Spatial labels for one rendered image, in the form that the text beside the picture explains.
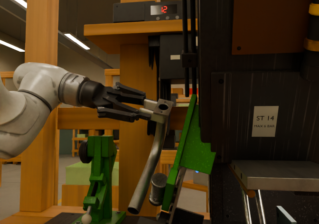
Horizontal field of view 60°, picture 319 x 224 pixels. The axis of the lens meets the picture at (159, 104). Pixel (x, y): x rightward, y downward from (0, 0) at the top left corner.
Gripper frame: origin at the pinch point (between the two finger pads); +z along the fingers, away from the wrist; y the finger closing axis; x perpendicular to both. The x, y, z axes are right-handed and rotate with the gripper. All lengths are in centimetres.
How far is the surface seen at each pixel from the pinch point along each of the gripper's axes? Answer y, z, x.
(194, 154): -13.2, 13.2, -3.8
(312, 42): -6.9, 26.6, -31.4
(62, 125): 12, -41, 34
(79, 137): 511, -414, 768
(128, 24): 26.5, -17.8, -8.8
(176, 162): -16.0, 9.9, -2.9
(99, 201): -17.4, -9.7, 24.9
